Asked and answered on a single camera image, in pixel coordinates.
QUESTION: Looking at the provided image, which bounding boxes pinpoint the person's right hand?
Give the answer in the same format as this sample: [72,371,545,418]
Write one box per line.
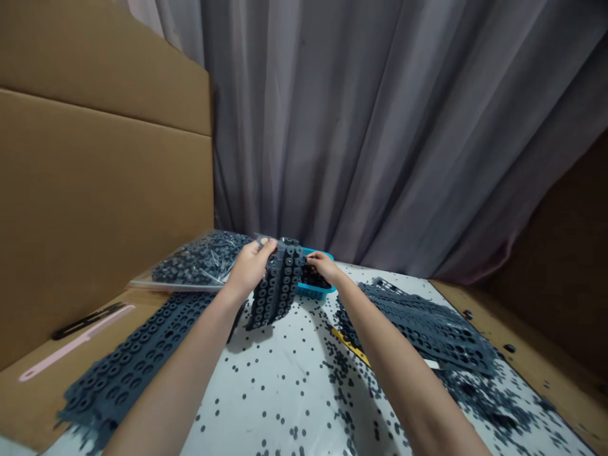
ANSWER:
[305,251,344,285]

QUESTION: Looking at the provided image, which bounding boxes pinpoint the person's left hand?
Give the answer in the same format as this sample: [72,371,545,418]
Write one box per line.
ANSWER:
[228,238,279,293]

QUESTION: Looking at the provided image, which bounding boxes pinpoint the grey rubber washer sheet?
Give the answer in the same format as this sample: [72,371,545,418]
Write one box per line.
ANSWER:
[244,236,307,333]

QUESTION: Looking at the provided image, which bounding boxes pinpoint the blue plastic basket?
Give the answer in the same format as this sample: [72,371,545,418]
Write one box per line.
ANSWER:
[295,246,339,301]

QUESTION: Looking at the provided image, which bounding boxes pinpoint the yellow utility knife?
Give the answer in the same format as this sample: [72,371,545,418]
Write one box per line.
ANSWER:
[330,326,371,367]

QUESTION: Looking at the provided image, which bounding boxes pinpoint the clear bag of rubber washers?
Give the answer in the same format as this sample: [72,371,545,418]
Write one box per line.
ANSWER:
[127,229,276,291]

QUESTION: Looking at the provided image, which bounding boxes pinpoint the pile of punched rubber sheets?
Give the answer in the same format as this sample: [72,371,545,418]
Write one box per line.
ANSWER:
[332,277,497,379]

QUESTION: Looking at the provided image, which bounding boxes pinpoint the scattered black rubber bits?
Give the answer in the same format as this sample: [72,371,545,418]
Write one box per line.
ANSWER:
[189,263,559,456]

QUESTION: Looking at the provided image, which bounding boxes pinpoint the grey curtain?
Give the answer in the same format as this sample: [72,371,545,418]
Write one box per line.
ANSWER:
[128,0,608,286]

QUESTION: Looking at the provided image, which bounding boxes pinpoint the stack of full rubber sheets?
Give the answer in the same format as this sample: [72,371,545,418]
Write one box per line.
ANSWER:
[56,289,248,445]

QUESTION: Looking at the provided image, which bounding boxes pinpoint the flat cardboard sheet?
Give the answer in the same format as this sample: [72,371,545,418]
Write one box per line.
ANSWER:
[429,279,608,456]

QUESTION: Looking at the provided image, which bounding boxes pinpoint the large cardboard box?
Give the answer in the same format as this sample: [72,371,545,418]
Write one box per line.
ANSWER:
[0,0,215,374]

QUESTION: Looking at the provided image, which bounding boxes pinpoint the pink plastic comb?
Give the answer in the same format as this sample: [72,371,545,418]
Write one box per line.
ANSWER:
[18,304,136,383]

